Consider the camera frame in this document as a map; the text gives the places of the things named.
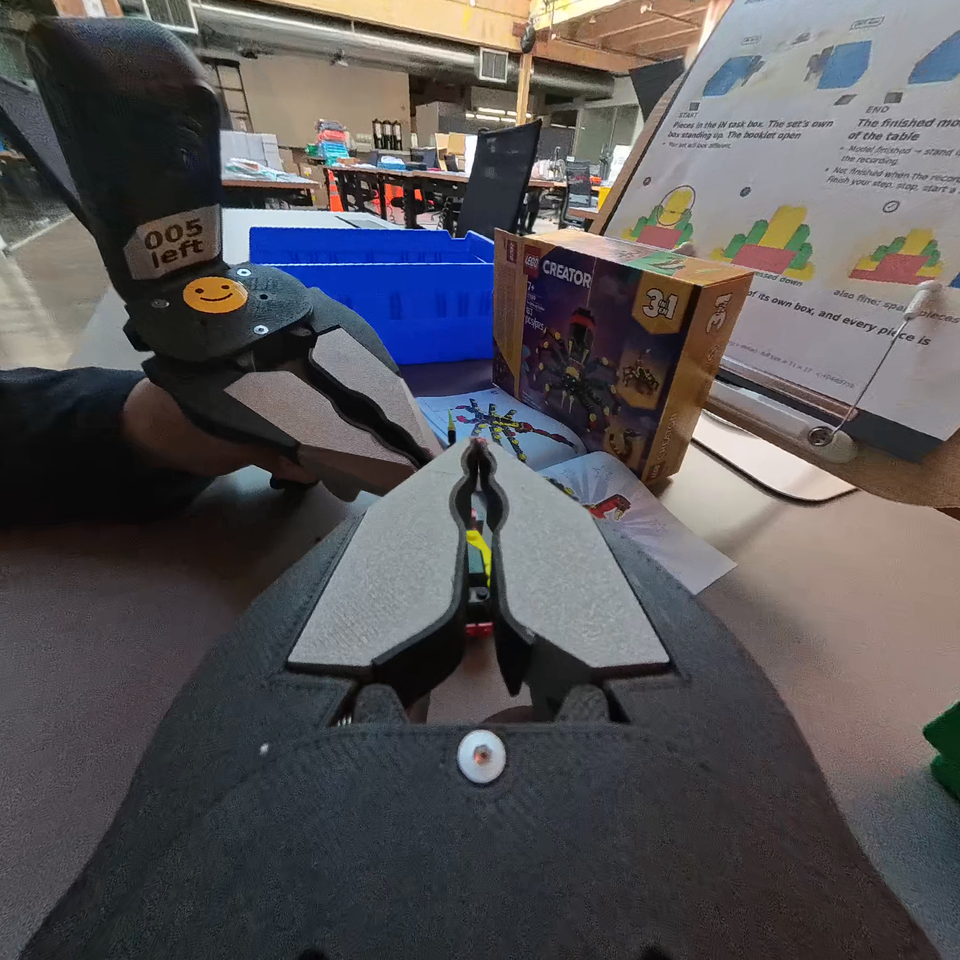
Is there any printed instruction board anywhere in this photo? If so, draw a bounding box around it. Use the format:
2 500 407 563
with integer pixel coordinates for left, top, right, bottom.
600 0 960 462

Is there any instruction poster board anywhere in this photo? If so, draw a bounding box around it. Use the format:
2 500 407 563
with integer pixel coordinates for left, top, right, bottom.
588 0 960 520

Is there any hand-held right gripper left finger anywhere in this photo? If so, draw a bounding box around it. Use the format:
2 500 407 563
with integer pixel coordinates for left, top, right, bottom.
287 438 489 702

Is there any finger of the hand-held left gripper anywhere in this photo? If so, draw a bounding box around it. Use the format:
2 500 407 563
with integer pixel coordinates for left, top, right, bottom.
223 371 421 504
307 327 445 463

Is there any long work table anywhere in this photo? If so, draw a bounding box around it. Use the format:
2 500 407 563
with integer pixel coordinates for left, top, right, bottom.
330 165 571 228

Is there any green plastic object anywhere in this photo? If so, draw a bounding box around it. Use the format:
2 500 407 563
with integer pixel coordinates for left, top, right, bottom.
922 701 960 800

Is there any black yellow lego spider model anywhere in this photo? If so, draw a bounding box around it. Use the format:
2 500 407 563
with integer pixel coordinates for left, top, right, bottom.
461 442 500 640

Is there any white printed lego leaflet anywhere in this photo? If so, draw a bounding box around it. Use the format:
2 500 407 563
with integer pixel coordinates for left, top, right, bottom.
536 450 738 597

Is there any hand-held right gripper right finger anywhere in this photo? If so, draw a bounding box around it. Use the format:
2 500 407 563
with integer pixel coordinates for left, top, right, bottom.
468 438 672 695

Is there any blue plastic bin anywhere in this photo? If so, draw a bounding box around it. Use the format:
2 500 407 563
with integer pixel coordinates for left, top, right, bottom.
249 225 496 366

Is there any person's left hand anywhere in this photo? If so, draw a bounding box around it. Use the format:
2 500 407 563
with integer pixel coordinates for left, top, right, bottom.
122 377 321 489

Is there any white flat pad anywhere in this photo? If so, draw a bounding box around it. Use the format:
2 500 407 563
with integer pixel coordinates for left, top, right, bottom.
690 412 856 502

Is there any metal wire page holder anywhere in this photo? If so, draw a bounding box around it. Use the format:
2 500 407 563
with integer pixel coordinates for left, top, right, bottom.
810 281 942 451

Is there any small black office chair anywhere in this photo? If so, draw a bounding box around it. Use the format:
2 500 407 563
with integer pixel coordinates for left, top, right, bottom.
562 161 597 220

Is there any yellow lego set box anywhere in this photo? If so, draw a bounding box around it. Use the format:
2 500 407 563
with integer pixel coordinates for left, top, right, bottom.
492 227 753 485

